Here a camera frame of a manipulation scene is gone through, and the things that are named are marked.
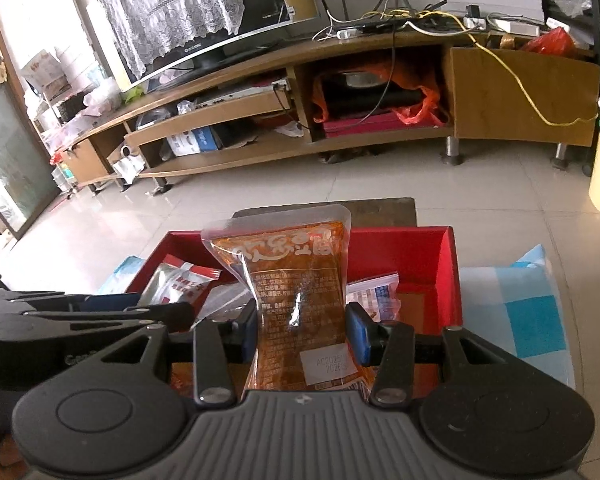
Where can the wooden TV stand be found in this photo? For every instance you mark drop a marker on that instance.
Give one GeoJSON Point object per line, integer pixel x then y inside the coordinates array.
{"type": "Point", "coordinates": [260, 109]}

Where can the orange plastic bag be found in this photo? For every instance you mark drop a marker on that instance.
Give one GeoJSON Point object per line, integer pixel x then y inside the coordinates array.
{"type": "Point", "coordinates": [352, 90]}

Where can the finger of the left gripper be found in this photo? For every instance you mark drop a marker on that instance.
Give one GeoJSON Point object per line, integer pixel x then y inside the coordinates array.
{"type": "Point", "coordinates": [57, 301]}
{"type": "Point", "coordinates": [36, 325]}

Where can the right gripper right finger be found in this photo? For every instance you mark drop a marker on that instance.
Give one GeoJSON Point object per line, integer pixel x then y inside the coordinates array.
{"type": "Point", "coordinates": [390, 347]}

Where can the orange spicy strips packet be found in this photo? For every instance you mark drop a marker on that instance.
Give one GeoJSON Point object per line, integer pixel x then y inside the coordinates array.
{"type": "Point", "coordinates": [295, 265]}

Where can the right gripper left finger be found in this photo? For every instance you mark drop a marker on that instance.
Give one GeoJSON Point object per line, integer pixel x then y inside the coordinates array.
{"type": "Point", "coordinates": [216, 346]}

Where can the flat screen television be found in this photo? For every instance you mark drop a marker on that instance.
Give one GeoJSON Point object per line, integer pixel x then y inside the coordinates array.
{"type": "Point", "coordinates": [260, 16]}

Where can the red plastic bag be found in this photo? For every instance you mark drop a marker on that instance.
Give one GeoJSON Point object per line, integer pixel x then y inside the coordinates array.
{"type": "Point", "coordinates": [556, 42]}

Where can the red white small packet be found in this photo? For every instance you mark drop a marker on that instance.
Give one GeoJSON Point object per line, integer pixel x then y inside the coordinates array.
{"type": "Point", "coordinates": [176, 280]}

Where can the white blue bread package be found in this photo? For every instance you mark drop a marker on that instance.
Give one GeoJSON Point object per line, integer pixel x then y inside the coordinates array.
{"type": "Point", "coordinates": [377, 296]}

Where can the blue white carton box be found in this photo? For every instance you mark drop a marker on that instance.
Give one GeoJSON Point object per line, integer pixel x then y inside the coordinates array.
{"type": "Point", "coordinates": [200, 140]}

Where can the red cardboard box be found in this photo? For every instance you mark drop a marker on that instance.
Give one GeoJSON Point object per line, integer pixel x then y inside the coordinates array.
{"type": "Point", "coordinates": [424, 257]}

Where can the blue white checkered cloth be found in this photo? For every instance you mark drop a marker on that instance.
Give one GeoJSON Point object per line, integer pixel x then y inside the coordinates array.
{"type": "Point", "coordinates": [516, 307]}

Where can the white lace cover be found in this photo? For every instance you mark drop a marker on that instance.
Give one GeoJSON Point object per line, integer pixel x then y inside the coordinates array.
{"type": "Point", "coordinates": [148, 29]}

